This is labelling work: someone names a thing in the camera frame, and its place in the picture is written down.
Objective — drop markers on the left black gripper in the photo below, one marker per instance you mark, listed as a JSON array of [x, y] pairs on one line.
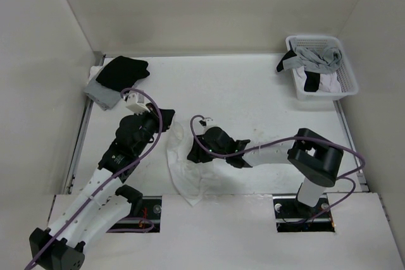
[[166, 118]]

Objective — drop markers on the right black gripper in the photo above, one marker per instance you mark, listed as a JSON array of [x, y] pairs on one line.
[[197, 155]]

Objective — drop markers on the white tank top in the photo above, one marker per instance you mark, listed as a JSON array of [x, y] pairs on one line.
[[193, 181]]

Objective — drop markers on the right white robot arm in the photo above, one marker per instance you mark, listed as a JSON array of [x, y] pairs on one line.
[[318, 162]]

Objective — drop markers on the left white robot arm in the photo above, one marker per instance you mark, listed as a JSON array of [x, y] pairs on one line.
[[105, 199]]

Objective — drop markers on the folded black tank top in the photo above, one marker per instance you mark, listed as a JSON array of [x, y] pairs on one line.
[[122, 72]]

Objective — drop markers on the folded grey tank top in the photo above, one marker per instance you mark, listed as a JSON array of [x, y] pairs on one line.
[[106, 94]]

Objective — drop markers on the crumpled black tank top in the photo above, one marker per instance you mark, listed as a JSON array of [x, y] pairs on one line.
[[308, 81]]

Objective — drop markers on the crumpled grey tank top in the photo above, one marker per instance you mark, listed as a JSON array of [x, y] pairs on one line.
[[325, 62]]

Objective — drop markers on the white garment in basket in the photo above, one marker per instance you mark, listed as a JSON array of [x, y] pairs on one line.
[[329, 83]]

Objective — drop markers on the white plastic laundry basket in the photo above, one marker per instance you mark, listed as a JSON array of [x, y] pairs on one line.
[[345, 74]]

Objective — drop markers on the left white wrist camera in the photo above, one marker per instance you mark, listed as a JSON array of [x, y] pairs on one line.
[[135, 103]]

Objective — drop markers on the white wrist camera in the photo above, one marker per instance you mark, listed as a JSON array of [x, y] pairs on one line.
[[207, 122], [135, 103]]

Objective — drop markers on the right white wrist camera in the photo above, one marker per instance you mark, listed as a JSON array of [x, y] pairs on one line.
[[207, 122]]

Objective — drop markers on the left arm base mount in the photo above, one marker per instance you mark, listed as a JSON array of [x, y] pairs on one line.
[[145, 212]]

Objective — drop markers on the left metal table rail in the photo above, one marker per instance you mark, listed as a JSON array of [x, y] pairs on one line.
[[69, 176]]

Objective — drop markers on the metal table rail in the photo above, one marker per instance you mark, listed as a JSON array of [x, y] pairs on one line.
[[344, 124], [69, 176]]

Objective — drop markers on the right metal table rail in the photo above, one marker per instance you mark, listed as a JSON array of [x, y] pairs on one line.
[[344, 124]]

